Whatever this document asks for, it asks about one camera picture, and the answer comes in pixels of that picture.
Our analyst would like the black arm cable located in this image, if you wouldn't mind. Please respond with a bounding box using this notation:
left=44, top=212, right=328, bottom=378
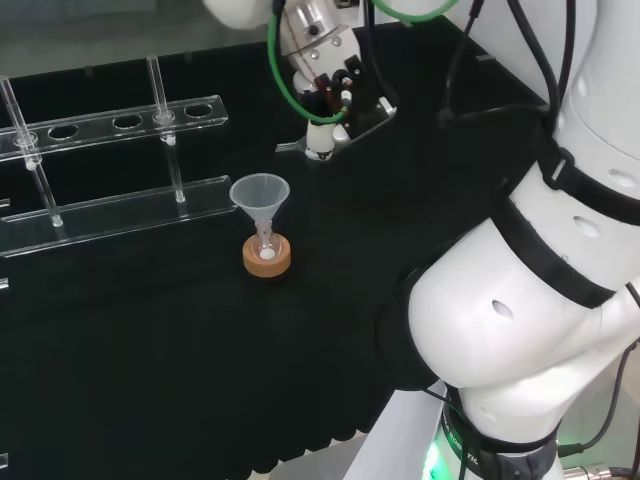
left=436, top=0, right=577, bottom=127

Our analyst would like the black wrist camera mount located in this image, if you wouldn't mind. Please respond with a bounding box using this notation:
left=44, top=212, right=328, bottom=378
left=343, top=54, right=400, bottom=145

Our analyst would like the green cable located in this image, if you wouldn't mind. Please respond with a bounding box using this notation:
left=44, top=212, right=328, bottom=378
left=266, top=0, right=452, bottom=125

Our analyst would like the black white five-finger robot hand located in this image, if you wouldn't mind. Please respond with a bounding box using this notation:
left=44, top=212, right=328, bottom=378
left=277, top=1, right=363, bottom=162

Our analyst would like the clear acrylic funnel stand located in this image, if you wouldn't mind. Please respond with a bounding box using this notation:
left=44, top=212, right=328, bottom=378
left=0, top=53, right=240, bottom=260

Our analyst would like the small round-bottom glass flask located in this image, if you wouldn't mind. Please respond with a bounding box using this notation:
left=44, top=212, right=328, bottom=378
left=251, top=227, right=282, bottom=262

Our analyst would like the black table cloth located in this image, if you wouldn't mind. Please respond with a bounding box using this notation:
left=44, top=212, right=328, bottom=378
left=0, top=14, right=551, bottom=480

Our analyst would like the cork ring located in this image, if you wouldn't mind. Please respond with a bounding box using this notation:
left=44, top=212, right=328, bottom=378
left=242, top=235, right=293, bottom=279

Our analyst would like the translucent plastic funnel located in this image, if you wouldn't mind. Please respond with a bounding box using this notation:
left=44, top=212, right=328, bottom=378
left=229, top=172, right=291, bottom=246

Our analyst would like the black base cable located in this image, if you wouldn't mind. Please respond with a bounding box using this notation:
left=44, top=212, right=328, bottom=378
left=555, top=337, right=640, bottom=480

